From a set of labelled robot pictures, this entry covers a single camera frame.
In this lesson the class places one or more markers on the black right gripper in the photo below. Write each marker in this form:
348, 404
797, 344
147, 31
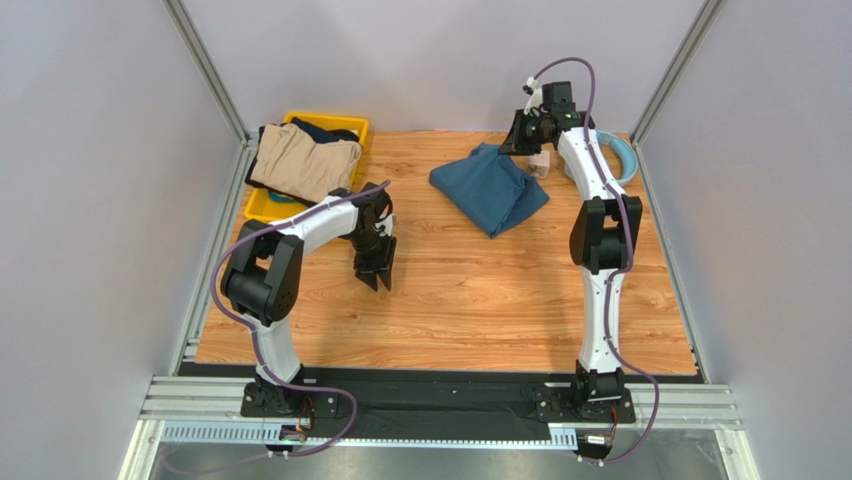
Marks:
520, 136

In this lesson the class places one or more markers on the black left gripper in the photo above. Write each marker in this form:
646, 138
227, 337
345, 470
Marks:
367, 268

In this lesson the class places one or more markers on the blue t-shirt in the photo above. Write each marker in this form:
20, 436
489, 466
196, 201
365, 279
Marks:
490, 189

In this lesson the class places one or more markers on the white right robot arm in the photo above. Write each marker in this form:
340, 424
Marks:
602, 240

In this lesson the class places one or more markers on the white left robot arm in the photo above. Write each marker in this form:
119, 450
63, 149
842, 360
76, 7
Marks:
257, 282

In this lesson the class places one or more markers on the pink power adapter cube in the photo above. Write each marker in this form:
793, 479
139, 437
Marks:
539, 164

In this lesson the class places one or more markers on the light blue headphones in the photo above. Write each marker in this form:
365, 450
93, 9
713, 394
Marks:
622, 160

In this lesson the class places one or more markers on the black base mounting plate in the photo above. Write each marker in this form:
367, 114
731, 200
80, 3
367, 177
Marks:
398, 404

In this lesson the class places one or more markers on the yellow plastic bin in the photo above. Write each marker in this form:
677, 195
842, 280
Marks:
300, 159

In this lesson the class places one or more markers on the beige folded t-shirt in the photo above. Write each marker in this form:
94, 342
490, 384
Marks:
303, 163

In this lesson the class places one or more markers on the black folded t-shirt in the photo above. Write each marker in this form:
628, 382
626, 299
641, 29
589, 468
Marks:
333, 136

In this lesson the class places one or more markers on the aluminium left corner post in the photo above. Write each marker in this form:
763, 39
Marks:
186, 28

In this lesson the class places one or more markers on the aluminium corner post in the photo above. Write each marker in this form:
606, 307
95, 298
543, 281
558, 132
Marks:
186, 28
695, 34

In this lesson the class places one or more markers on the aluminium right corner post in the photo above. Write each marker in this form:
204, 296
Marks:
695, 34

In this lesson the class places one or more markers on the aluminium front frame rail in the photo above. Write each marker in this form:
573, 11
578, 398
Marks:
202, 408

